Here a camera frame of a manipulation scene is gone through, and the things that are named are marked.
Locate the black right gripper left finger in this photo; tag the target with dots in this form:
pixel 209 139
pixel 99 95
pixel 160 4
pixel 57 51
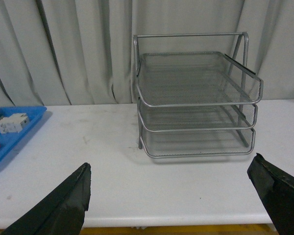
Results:
pixel 61 212

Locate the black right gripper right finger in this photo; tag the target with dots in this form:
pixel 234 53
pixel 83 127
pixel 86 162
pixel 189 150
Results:
pixel 275 189

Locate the white electrical block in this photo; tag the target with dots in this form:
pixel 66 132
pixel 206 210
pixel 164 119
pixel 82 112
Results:
pixel 14 123

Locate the white curtain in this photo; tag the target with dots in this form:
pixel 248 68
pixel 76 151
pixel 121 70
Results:
pixel 73 52

